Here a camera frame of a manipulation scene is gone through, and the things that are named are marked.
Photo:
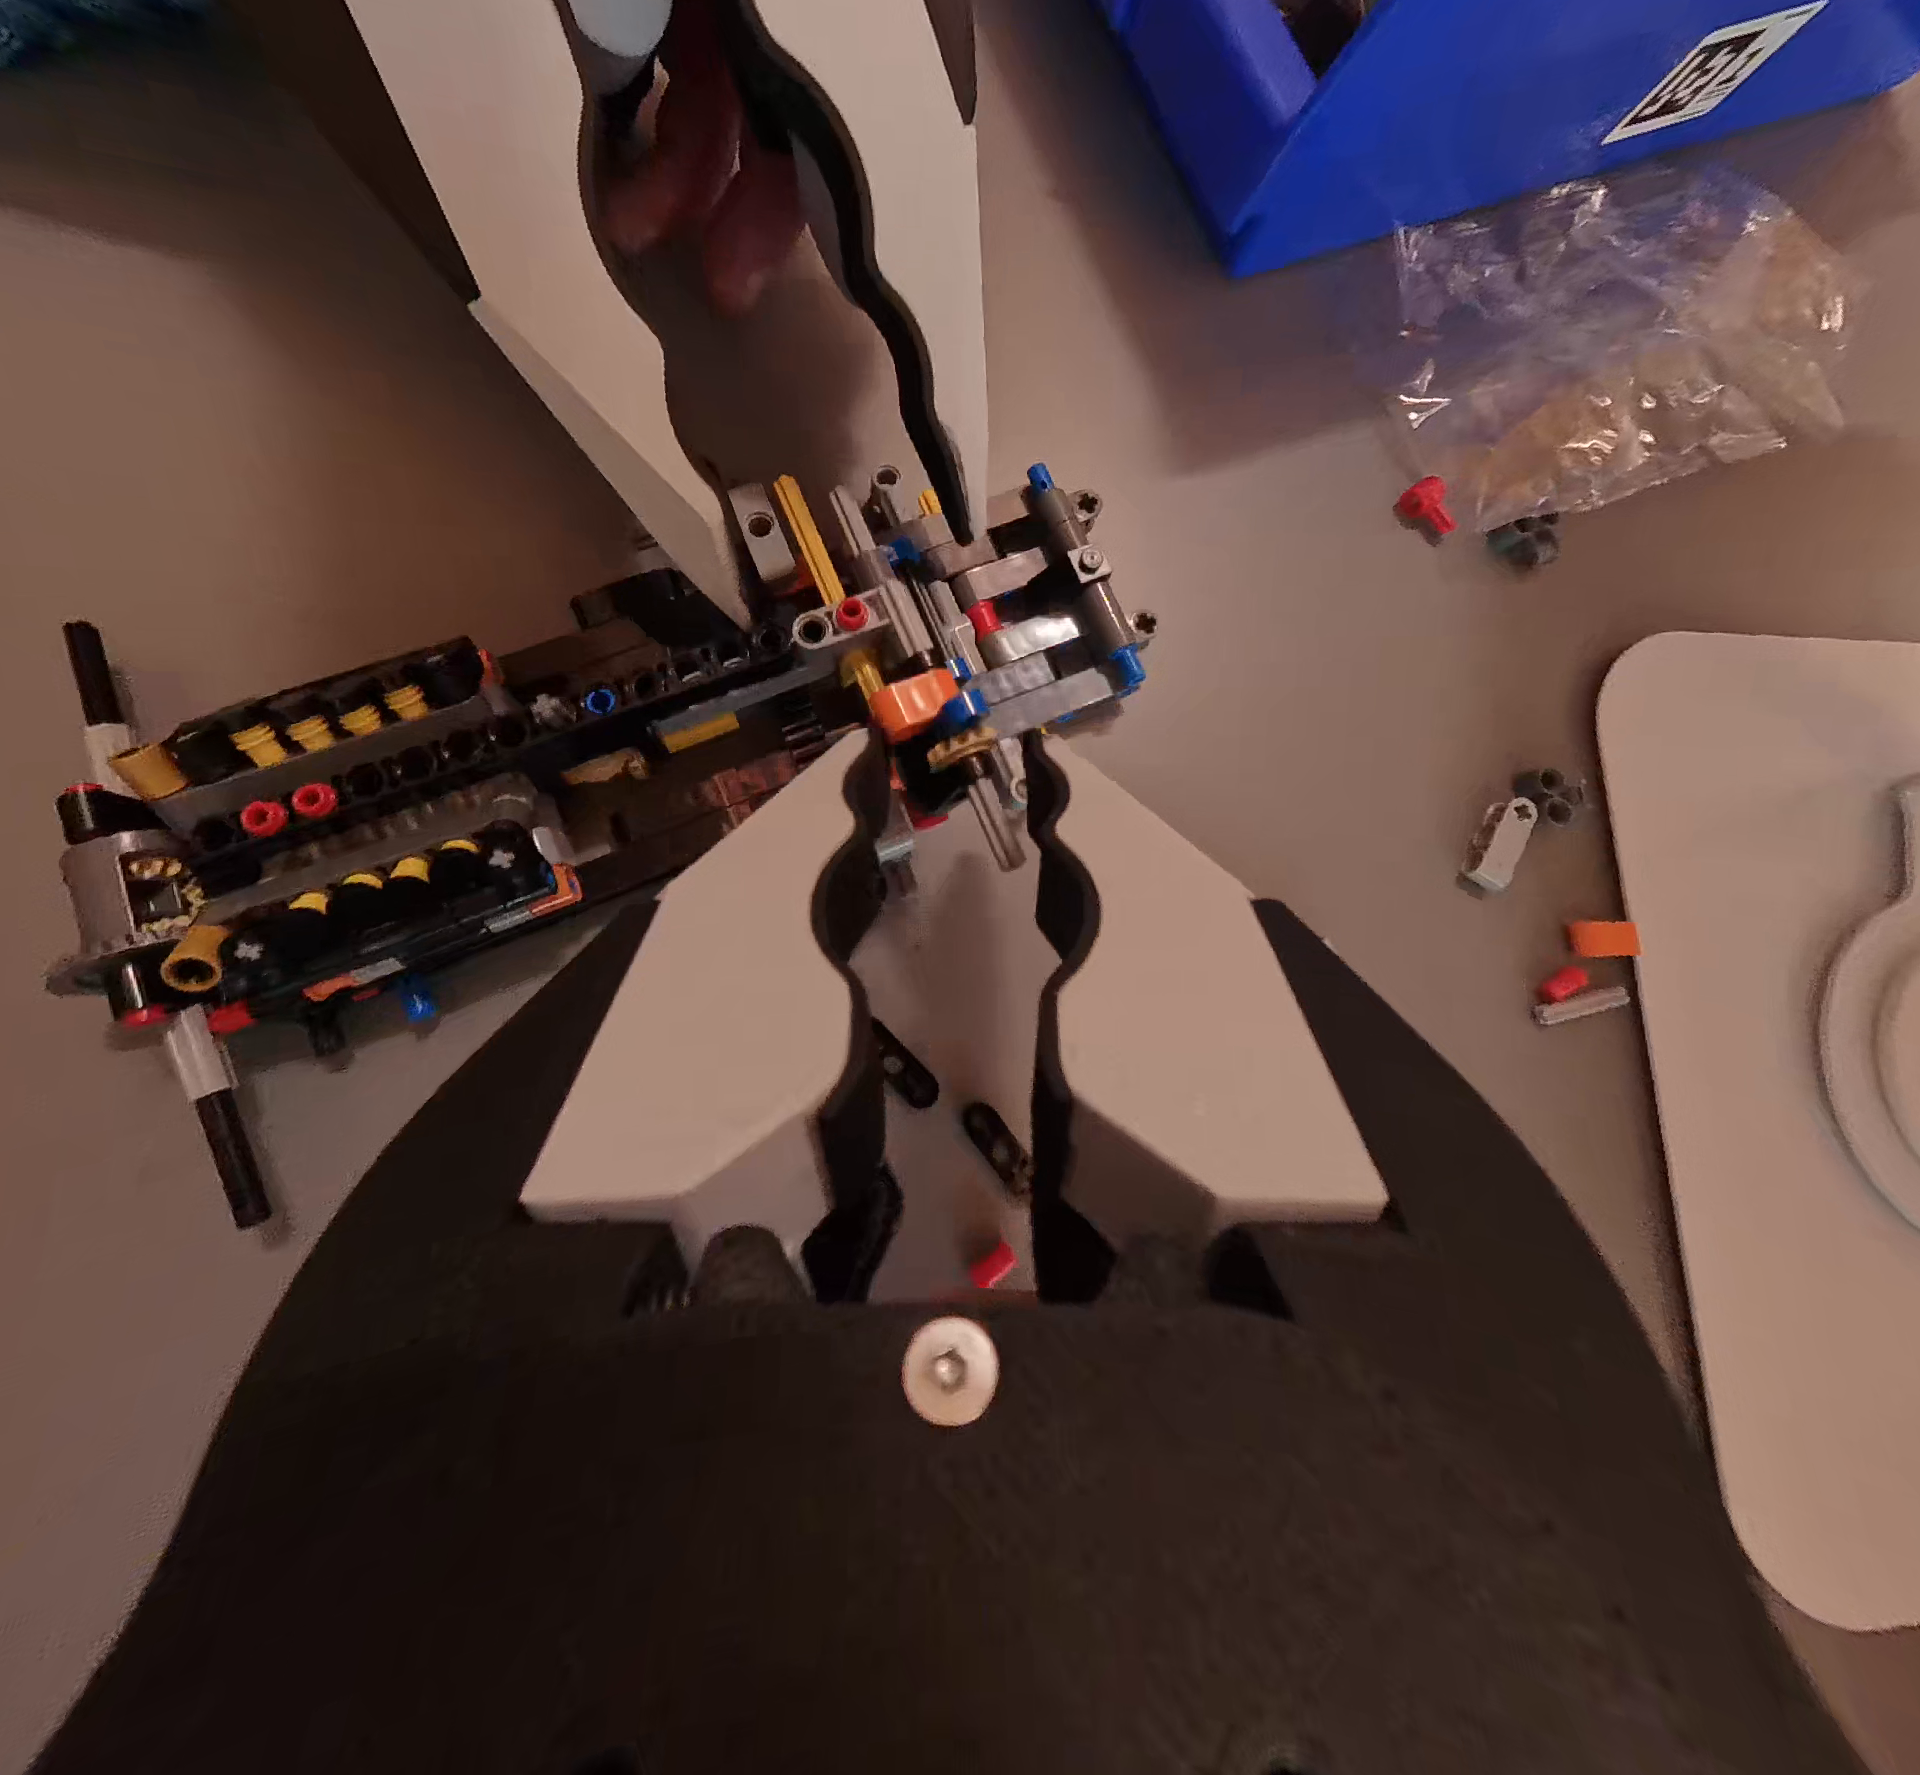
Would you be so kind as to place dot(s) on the blue bin with white tag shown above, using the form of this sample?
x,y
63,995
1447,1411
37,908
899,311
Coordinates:
x,y
1500,49

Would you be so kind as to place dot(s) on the lego vehicle chassis model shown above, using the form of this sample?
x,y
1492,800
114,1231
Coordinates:
x,y
450,755

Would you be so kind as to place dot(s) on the light grey lego axle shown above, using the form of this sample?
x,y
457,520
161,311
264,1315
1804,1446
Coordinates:
x,y
1589,1007

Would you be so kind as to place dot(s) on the orange lego piece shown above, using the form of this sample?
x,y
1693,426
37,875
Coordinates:
x,y
1601,940

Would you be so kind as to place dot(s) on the person's left hand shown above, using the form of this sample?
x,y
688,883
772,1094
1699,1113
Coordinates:
x,y
707,156

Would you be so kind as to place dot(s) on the black thin liftarm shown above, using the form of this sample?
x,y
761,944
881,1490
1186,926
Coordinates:
x,y
905,1062
998,1146

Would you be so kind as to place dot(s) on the white folding stand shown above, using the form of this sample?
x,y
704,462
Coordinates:
x,y
1724,1055

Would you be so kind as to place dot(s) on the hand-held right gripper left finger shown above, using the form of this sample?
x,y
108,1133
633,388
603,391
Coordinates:
x,y
707,1026

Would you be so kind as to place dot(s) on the red axle pin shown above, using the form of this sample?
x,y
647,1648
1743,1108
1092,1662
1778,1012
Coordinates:
x,y
1425,508

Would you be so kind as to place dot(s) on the dark grey lego connector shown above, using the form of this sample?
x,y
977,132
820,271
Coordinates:
x,y
1522,542
1553,800

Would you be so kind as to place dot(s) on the red short pin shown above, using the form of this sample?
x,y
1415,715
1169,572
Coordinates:
x,y
990,1264

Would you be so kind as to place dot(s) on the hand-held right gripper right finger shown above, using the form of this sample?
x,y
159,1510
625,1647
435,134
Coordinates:
x,y
1200,1040

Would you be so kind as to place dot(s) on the red lego bush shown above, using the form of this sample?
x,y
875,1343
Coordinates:
x,y
1563,985

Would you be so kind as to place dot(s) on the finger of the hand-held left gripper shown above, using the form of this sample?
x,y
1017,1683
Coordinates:
x,y
495,156
885,80

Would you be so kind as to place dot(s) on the clear plastic parts bag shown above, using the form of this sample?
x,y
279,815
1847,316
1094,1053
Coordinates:
x,y
1619,351

